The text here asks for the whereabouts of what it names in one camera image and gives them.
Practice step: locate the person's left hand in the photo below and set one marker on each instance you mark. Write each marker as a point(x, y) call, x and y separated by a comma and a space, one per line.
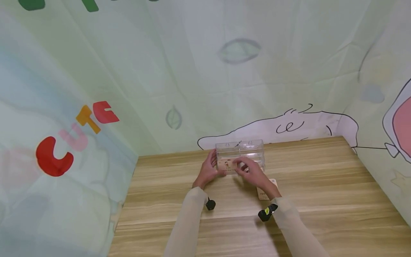
point(207, 172)

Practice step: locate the person's right hand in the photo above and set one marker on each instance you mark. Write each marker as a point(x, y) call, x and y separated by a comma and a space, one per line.
point(257, 175)

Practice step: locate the person's right fingers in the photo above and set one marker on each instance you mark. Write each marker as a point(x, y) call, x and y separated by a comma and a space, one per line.
point(244, 161)

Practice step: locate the person's right thumb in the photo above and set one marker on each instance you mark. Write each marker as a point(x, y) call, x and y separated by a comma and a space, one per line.
point(241, 171)

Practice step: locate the person's left fingers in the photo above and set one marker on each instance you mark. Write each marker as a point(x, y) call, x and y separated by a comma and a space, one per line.
point(213, 157)

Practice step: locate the person's left thumb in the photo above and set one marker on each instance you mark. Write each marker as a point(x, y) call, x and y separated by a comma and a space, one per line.
point(220, 174)

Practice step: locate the clear plastic box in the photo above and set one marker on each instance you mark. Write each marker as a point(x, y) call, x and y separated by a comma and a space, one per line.
point(240, 152)

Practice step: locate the beige printed card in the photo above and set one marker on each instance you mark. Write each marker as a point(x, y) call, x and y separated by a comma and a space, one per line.
point(266, 188)
point(228, 165)

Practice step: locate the person's right forearm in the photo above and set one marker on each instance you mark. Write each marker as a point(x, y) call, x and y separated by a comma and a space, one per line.
point(297, 228)

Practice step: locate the person's left forearm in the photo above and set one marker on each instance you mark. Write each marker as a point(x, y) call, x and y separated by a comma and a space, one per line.
point(186, 223)

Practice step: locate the black wrist band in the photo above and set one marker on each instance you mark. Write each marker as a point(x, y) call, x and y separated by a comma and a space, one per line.
point(267, 212)
point(210, 203)

